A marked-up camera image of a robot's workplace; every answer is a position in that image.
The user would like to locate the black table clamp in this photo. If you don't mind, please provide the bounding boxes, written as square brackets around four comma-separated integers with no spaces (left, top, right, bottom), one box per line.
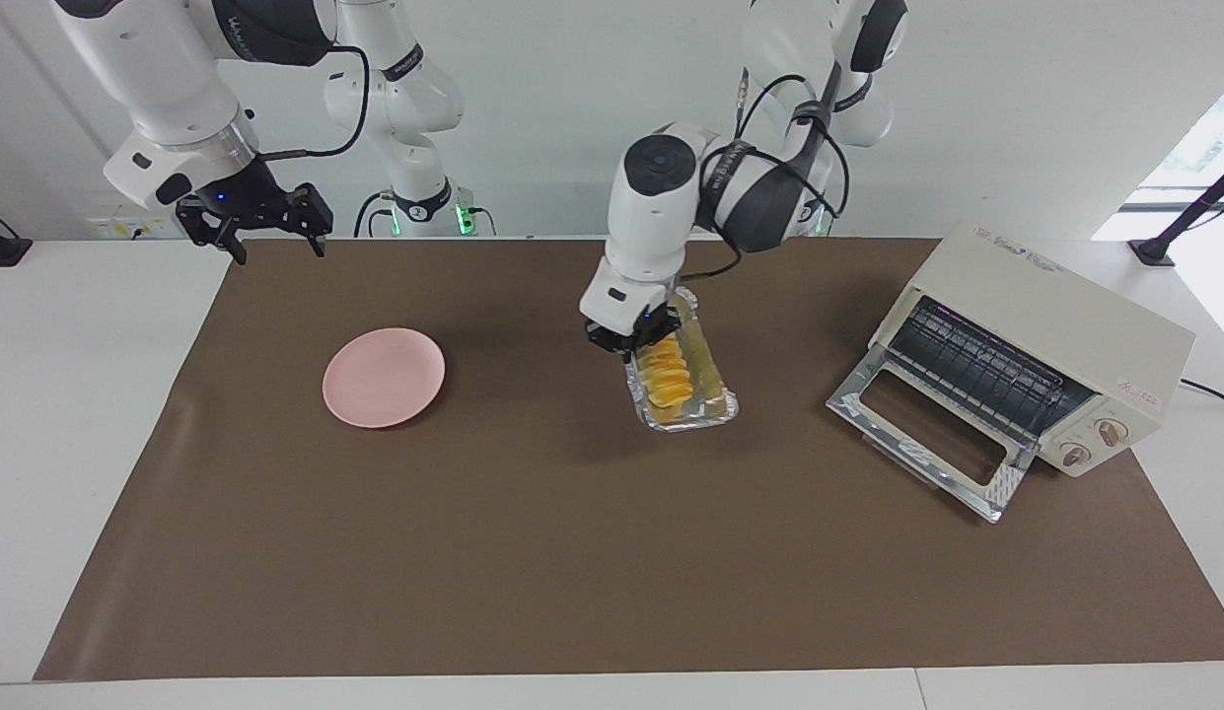
[0,205,34,268]

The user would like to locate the aluminium foil tray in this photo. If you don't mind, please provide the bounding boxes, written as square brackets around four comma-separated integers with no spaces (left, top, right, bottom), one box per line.
[626,286,741,433]

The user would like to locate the white wall power outlet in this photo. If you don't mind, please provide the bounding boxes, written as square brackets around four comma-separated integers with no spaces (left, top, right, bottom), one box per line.
[87,217,180,243]

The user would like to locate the cream toaster oven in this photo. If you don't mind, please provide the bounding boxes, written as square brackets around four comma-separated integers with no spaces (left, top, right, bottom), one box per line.
[868,219,1197,480]

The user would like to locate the pink round plate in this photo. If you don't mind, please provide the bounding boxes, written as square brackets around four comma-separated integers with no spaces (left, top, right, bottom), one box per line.
[322,327,447,430]

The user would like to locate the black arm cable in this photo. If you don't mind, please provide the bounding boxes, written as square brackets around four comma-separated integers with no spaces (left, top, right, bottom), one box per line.
[258,43,379,161]
[683,64,851,285]

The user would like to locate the golden bread loaf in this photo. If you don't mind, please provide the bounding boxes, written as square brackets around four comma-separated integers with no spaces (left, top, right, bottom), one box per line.
[636,335,694,411]

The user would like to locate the black arm base cables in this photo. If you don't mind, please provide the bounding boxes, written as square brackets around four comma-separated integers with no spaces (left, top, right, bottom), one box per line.
[352,190,496,239]

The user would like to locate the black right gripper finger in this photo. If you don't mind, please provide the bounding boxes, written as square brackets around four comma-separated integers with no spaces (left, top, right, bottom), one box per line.
[286,181,334,258]
[175,197,249,265]

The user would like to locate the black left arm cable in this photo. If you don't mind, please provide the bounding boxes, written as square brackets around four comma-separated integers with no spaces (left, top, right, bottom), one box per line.
[683,64,851,285]

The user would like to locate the black camera stand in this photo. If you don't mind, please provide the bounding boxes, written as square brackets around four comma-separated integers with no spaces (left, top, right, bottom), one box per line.
[1128,158,1224,268]

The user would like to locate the brown table mat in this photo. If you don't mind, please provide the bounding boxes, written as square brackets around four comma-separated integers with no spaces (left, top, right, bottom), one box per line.
[33,235,1224,683]

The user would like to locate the glass oven door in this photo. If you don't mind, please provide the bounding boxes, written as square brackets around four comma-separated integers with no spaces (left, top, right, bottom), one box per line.
[827,347,1042,524]

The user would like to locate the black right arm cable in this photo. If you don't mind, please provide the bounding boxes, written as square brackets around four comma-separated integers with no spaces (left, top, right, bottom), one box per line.
[258,43,379,161]

